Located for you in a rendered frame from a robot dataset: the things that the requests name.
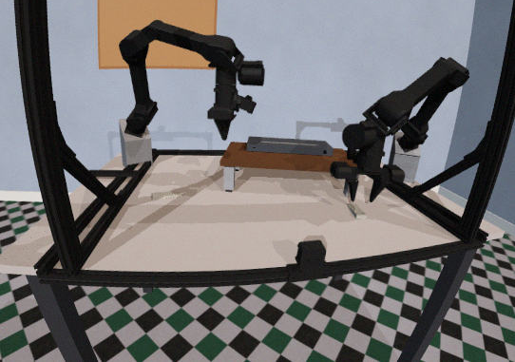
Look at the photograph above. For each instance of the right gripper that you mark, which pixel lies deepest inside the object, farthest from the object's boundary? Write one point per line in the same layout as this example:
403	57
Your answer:
369	163

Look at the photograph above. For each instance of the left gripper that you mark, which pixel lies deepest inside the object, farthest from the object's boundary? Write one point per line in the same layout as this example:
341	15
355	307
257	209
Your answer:
221	112

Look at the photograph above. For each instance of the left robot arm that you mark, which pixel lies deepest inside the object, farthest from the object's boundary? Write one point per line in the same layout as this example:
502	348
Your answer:
216	49

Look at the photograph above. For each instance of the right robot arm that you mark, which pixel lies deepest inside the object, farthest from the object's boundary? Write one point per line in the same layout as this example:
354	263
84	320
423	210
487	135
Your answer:
394	110

